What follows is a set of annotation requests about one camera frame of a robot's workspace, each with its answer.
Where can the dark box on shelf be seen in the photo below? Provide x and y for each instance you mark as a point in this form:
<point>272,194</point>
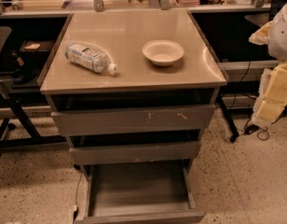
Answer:
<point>35,53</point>

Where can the black side table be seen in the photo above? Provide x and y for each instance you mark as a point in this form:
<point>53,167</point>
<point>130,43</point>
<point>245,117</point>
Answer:
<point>242,65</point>

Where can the grey drawer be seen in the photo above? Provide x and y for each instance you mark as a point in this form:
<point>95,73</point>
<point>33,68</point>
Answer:
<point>133,120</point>
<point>135,153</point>
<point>140,193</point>

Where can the grey middle drawer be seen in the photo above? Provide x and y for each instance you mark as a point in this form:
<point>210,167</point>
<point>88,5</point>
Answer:
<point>135,153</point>

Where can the grey bottom drawer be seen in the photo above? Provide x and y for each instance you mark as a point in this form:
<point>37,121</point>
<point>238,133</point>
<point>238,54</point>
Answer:
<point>140,193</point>

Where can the white paper bowl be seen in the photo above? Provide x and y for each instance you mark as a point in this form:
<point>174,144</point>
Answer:
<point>163,52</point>

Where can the plastic water bottle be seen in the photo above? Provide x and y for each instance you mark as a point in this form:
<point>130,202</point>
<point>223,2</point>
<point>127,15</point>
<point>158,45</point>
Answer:
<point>92,59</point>

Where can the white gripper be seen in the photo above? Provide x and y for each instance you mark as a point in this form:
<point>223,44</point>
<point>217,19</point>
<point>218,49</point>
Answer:
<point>282,37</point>

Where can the grey drawer cabinet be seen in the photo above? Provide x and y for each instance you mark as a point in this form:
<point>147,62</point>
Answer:
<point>193,80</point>

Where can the black power adapter with cable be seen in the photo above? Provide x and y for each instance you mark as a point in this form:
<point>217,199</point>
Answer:
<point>261,133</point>

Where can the grey top drawer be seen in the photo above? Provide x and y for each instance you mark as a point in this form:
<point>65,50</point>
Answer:
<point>133,120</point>

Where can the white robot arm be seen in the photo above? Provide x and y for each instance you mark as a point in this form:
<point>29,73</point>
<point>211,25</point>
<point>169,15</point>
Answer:
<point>274,35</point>

